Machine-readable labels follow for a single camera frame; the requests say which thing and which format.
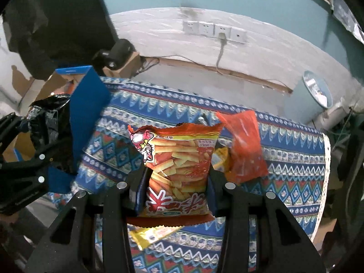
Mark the large dark panel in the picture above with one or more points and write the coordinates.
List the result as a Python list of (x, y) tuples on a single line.
[(57, 20)]

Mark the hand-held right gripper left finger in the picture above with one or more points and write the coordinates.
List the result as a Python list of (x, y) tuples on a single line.
[(140, 189)]

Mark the yellow snack packet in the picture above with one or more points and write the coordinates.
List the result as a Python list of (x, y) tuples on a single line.
[(148, 236), (221, 157)]

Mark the blue patterned tablecloth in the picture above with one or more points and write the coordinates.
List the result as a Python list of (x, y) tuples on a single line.
[(284, 176)]

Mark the red fries snack bag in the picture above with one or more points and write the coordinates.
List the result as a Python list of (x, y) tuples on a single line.
[(176, 159)]

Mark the white paper waste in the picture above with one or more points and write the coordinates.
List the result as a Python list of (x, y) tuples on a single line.
[(317, 89)]

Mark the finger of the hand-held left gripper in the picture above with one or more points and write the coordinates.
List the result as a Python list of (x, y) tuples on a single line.
[(58, 180), (12, 132)]

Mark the blue cardboard box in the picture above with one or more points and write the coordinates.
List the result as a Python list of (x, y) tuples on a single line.
[(85, 113)]

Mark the grey-blue trash bin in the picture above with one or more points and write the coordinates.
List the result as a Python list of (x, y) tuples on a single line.
[(307, 108)]

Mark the small brown cardboard box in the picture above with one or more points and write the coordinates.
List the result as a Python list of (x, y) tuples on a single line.
[(129, 62)]

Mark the red transparent snack bag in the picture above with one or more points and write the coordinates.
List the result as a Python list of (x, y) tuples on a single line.
[(244, 148)]

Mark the black snack bag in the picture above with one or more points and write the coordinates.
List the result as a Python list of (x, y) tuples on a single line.
[(48, 136)]

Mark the white jug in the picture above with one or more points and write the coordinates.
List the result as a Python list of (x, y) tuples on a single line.
[(332, 116)]

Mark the black cylindrical device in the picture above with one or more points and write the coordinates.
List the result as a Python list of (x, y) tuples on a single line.
[(118, 52)]

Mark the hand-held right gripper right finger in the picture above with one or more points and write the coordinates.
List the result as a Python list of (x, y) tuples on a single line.
[(217, 193)]

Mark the silver foil sheet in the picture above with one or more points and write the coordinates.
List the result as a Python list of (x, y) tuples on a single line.
[(348, 14)]

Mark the white wall socket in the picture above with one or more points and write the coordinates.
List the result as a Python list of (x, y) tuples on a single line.
[(238, 35), (222, 30), (206, 29), (190, 27)]

